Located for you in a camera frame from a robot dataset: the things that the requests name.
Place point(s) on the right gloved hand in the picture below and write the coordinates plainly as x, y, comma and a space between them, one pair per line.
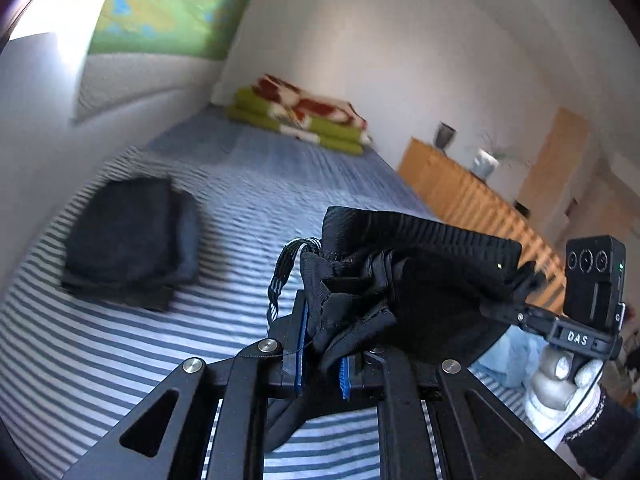
558, 402

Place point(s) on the wooden slatted dresser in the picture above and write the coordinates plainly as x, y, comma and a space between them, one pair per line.
460, 199

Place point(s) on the white plant pot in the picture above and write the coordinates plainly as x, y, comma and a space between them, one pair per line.
484, 164

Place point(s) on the folded dark clothes stack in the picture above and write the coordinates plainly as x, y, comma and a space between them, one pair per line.
135, 243

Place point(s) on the black shorts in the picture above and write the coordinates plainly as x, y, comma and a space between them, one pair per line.
387, 278

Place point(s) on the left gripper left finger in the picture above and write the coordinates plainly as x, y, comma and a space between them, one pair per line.
293, 344

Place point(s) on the colourful wall map poster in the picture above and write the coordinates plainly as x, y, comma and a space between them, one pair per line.
198, 28

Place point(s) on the right forearm dark sleeve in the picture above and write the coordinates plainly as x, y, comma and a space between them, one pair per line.
604, 439

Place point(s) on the wooden door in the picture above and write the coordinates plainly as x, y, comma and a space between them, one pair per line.
556, 162

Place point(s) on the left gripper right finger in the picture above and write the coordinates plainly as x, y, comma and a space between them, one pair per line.
352, 377

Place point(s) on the black camera box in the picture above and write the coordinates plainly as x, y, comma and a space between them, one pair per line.
595, 269

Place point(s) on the dark vase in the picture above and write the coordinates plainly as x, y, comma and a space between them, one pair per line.
444, 136

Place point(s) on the green red folded blanket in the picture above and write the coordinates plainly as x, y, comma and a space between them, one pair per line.
274, 104

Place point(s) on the light blue garment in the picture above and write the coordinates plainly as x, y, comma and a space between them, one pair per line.
513, 359

